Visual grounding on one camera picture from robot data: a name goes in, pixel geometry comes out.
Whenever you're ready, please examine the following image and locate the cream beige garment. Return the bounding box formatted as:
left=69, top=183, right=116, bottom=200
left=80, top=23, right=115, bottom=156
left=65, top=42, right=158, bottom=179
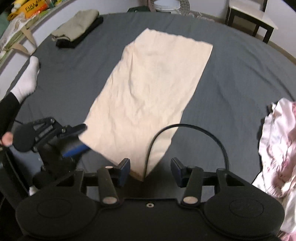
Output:
left=79, top=29, right=213, bottom=181

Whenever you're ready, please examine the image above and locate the person's left hand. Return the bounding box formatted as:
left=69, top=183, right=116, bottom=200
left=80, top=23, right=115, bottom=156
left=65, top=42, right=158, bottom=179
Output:
left=1, top=132, right=13, bottom=147

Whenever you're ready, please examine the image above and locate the white sock foot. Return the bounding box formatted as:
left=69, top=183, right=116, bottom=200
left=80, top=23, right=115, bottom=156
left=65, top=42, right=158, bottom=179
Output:
left=11, top=56, right=40, bottom=103

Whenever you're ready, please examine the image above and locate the dark grey bed sheet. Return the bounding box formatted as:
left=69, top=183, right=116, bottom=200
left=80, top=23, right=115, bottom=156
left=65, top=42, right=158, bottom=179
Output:
left=0, top=11, right=296, bottom=200

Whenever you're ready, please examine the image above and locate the folded black garment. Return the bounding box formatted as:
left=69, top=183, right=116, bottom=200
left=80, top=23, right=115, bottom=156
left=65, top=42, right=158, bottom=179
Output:
left=55, top=15, right=105, bottom=49

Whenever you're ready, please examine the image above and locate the pink white crumpled garment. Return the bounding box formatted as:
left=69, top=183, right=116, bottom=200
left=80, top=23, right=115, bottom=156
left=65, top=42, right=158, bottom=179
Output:
left=252, top=98, right=295, bottom=240

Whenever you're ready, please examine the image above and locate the folded khaki garment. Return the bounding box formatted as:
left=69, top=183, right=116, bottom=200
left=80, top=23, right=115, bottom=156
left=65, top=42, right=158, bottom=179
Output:
left=51, top=9, right=99, bottom=42

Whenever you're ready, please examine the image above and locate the beige tote bag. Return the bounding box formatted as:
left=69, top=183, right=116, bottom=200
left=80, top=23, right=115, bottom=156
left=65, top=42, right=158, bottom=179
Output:
left=1, top=13, right=37, bottom=59

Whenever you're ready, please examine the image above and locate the orange cardboard box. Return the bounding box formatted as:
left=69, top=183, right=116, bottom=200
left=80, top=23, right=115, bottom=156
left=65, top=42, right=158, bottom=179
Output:
left=22, top=0, right=49, bottom=19

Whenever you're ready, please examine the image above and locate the yellow plush toy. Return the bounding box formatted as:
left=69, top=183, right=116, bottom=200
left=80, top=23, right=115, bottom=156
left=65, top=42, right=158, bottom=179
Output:
left=7, top=0, right=30, bottom=21

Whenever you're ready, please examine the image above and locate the white bucket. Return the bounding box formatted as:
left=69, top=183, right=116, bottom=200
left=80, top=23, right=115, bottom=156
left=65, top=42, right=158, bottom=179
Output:
left=154, top=0, right=181, bottom=14

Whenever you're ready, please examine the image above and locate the round grey woven basket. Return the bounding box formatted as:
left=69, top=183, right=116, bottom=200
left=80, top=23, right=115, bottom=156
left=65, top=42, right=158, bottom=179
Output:
left=147, top=0, right=191, bottom=16

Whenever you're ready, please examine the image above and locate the black and white chair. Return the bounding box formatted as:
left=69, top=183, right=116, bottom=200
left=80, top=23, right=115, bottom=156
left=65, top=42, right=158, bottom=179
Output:
left=225, top=0, right=278, bottom=44

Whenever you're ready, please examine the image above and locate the black cable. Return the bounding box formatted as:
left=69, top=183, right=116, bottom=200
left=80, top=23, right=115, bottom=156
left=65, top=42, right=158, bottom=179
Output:
left=143, top=123, right=230, bottom=179

